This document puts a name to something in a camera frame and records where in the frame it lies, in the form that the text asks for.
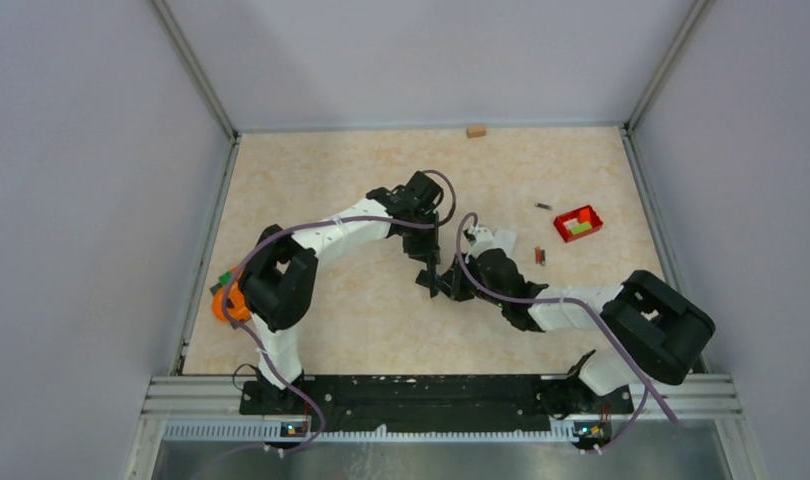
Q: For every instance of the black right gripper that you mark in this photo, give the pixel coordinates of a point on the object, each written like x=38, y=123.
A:
x=452, y=282

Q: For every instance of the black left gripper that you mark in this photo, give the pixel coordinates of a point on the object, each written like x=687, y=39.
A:
x=429, y=247

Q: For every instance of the black remote control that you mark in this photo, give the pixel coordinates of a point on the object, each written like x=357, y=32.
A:
x=432, y=268

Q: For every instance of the black battery cover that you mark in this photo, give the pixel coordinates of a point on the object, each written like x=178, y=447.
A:
x=425, y=279

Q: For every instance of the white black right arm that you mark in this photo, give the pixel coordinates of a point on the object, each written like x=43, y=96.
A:
x=660, y=333

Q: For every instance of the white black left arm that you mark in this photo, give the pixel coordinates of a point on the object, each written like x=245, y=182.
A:
x=277, y=279

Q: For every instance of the white remote control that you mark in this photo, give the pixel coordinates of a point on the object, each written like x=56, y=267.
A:
x=505, y=240

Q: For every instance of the red plastic bin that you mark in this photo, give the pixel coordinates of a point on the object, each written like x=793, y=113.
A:
x=563, y=222

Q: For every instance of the small wooden block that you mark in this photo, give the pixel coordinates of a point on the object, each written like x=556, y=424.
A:
x=476, y=131

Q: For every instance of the green block in bin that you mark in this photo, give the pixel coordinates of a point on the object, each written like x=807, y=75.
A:
x=580, y=228

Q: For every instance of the orange green object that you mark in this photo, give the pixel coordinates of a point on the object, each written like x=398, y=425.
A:
x=228, y=300

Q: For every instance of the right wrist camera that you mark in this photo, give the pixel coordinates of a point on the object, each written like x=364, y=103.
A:
x=479, y=237

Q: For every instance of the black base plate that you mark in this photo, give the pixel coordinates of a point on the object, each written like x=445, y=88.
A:
x=435, y=403

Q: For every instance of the aluminium frame rail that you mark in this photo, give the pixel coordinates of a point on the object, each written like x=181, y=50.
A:
x=207, y=408

